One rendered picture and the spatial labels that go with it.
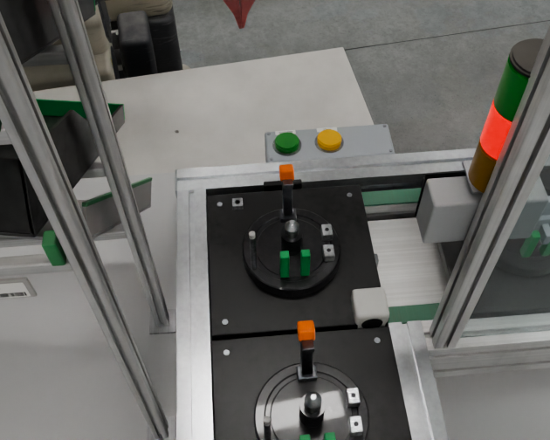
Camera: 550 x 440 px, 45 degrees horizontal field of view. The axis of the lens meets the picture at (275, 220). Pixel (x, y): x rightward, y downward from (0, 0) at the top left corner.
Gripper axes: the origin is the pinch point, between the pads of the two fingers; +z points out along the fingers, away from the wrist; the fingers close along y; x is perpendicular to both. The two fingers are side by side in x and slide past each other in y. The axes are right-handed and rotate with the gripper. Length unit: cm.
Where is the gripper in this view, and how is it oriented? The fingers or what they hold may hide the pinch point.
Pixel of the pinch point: (241, 20)
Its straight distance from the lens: 90.8
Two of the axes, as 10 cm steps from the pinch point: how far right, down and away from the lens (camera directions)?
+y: 10.0, -0.7, 0.3
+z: 0.2, 6.0, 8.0
